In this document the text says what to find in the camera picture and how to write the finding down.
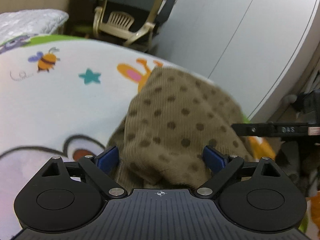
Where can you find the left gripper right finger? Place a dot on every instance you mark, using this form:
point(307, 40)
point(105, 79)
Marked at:
point(256, 196)

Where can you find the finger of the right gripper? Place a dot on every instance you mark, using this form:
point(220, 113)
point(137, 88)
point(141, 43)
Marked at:
point(259, 130)

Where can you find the tan polka dot garment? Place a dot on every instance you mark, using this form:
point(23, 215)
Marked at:
point(167, 126)

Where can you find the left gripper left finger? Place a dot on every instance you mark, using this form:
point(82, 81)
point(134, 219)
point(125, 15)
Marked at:
point(63, 196)

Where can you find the beige mesh office chair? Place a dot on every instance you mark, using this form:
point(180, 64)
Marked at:
point(130, 23)

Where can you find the cartoon animal print blanket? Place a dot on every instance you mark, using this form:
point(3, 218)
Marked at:
point(64, 96)

